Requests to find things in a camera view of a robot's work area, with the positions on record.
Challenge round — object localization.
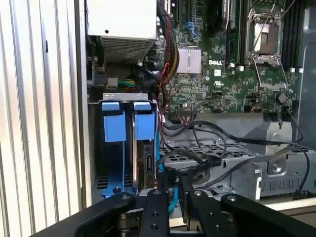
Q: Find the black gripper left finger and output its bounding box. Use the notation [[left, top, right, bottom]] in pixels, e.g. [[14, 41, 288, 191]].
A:
[[29, 171, 170, 237]]

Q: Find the black disk wire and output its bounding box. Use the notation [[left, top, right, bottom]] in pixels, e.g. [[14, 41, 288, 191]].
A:
[[164, 145, 294, 191]]

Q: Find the light blue disk wire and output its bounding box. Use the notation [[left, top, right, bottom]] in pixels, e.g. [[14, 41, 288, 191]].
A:
[[157, 157, 179, 219]]

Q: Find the hard disk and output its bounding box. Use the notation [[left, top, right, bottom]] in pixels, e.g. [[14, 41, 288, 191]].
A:
[[132, 100, 158, 191]]

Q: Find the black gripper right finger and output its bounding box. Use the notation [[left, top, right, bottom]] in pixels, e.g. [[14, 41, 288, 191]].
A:
[[179, 174, 316, 237]]

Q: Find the CPU socket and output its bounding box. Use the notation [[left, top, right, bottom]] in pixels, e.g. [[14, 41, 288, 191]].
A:
[[246, 7, 284, 57]]

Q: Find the thin black wire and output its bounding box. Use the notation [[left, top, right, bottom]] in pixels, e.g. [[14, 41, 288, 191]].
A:
[[160, 119, 311, 200]]

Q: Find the metal socket cover frame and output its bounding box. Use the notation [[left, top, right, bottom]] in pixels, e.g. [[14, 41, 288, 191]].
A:
[[251, 55, 289, 89]]

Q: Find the thin metal locking lever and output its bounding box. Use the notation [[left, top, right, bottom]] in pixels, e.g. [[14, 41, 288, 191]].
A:
[[282, 0, 297, 14], [250, 1, 277, 50]]

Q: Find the green motherboard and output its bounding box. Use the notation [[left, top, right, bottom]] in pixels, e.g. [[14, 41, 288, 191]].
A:
[[157, 0, 304, 116]]

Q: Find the empty blue disk carrier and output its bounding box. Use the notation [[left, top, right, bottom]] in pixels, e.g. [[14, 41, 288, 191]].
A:
[[100, 100, 128, 198]]

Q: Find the silver chipset heatsink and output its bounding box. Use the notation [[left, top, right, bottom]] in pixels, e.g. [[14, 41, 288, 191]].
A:
[[176, 47, 202, 74]]

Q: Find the silver power supply unit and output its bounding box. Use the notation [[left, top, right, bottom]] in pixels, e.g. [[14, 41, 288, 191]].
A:
[[86, 0, 158, 65]]

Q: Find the white plug with coloured wires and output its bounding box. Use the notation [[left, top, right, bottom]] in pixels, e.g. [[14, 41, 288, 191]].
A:
[[107, 77, 136, 90]]

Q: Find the black PC case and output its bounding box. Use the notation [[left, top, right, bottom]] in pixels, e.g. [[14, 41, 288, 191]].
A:
[[74, 0, 316, 223]]

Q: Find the coloured power wire bundle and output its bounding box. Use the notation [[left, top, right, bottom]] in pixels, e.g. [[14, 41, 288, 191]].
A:
[[158, 12, 180, 87]]

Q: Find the metal drive cage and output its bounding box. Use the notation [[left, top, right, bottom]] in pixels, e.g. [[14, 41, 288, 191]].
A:
[[159, 115, 316, 200]]

